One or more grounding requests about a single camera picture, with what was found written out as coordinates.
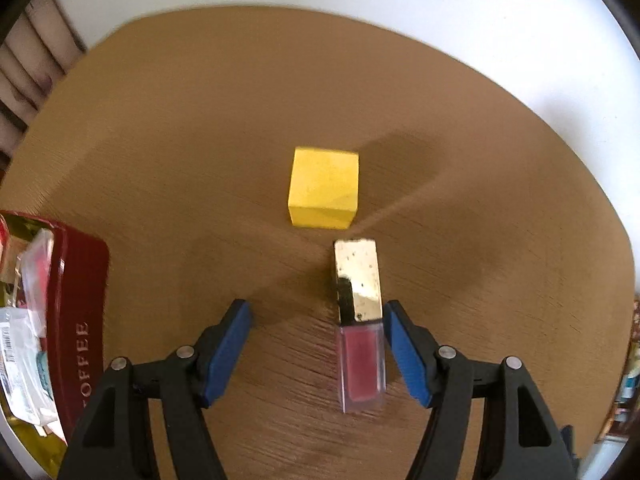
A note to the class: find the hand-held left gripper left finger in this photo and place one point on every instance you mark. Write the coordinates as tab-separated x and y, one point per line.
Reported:
222	355

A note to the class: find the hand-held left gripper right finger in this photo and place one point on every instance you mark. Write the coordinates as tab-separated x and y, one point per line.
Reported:
407	355

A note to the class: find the lip gloss with gold cap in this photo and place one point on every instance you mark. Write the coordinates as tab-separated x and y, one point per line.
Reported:
360	360

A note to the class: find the red tin box gold interior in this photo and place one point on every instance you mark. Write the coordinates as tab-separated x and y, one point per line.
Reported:
80	310

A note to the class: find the yellow cube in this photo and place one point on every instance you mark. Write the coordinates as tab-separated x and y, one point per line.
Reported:
325	185

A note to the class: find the white printed packet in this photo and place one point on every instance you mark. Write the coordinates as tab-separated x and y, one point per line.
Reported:
20	360

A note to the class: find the pink card box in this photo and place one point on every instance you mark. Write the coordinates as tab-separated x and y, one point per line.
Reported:
37	265

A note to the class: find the patterned curtain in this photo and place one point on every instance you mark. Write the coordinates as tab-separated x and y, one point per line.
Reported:
30	60

